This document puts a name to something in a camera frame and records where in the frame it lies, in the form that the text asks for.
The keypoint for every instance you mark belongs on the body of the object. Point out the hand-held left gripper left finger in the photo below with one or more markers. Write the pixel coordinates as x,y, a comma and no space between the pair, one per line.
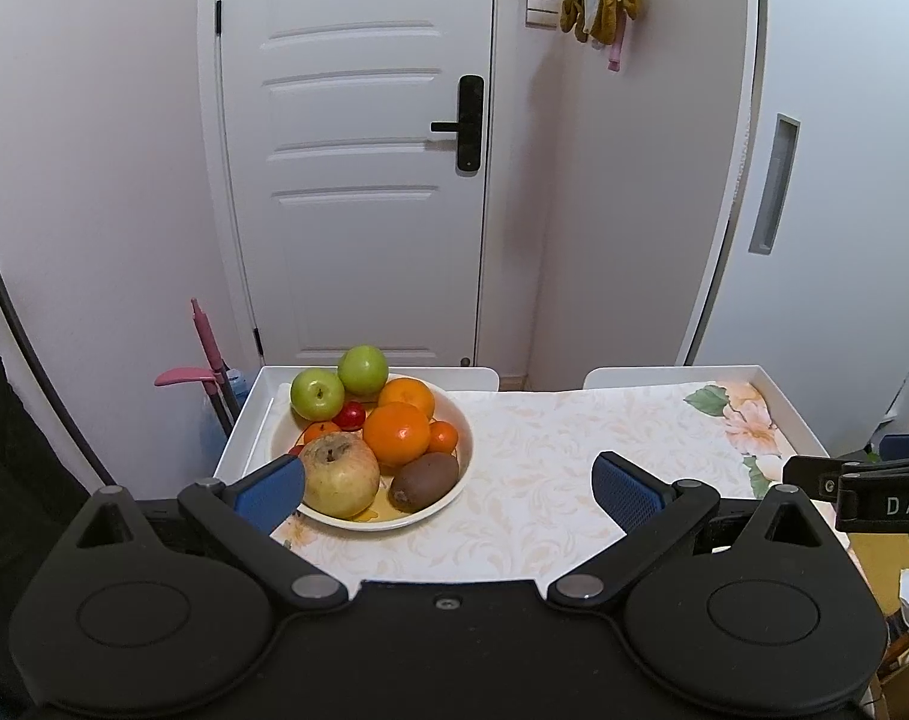
270,491

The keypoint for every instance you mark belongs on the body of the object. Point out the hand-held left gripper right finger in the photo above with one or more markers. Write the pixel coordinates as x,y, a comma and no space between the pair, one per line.
627,491

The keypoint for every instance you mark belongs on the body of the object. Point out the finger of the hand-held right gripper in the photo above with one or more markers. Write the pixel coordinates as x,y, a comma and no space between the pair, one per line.
807,469
908,446

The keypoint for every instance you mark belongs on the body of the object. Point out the yellow apple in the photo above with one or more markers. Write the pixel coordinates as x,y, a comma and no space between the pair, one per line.
339,474

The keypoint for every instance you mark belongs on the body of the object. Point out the small mandarin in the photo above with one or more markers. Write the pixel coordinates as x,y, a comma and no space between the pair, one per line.
443,436
321,431

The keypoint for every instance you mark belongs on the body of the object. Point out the green apple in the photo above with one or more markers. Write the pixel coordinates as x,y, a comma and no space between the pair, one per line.
363,370
317,394

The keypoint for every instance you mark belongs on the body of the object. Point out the brown kiwi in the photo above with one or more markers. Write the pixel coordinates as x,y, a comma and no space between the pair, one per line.
424,480

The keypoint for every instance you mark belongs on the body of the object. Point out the medium orange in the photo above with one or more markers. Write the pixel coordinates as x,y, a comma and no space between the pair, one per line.
408,392

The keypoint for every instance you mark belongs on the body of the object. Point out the white duck-print bowl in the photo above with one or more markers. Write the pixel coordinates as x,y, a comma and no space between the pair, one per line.
460,429

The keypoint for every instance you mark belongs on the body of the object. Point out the cardboard box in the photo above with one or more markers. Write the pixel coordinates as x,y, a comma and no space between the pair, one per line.
885,562

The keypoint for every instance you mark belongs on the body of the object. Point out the floral tablecloth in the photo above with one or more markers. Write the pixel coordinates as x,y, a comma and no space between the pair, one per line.
544,450

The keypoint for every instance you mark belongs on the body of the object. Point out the blue plastic package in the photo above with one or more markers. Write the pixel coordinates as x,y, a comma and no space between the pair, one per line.
235,390

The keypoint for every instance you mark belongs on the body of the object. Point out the large orange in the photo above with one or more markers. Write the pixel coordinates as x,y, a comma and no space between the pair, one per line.
396,431

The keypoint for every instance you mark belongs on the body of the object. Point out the white panel door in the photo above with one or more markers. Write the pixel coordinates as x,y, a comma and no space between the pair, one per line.
349,262

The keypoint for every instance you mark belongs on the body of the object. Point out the dark cloth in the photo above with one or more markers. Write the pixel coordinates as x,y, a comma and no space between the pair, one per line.
12,450

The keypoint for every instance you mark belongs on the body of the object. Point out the hanging yellow cloths on hangers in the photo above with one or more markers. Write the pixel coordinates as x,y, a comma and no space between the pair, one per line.
613,56

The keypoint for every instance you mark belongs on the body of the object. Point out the brown hanging glove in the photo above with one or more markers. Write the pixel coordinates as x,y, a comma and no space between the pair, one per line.
574,11
615,4

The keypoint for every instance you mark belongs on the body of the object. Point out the white light switch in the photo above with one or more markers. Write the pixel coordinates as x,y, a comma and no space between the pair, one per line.
540,11

